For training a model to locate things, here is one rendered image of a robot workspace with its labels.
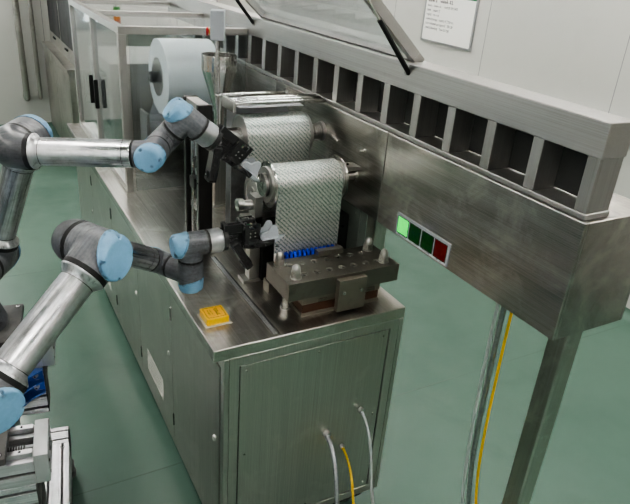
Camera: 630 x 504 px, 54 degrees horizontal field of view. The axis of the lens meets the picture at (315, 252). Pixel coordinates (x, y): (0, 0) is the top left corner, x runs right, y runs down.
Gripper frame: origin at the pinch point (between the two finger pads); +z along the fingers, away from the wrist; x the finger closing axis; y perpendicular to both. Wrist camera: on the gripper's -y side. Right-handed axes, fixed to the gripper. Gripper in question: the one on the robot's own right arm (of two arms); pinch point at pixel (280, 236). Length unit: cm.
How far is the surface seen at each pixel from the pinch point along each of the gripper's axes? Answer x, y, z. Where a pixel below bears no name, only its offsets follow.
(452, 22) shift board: 240, 40, 262
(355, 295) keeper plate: -22.0, -13.4, 16.3
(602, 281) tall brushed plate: -84, 18, 42
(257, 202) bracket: 7.1, 9.6, -5.2
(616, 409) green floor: -27, -110, 177
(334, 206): -0.2, 8.0, 19.1
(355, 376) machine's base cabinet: -26, -43, 17
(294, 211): -0.2, 8.1, 4.4
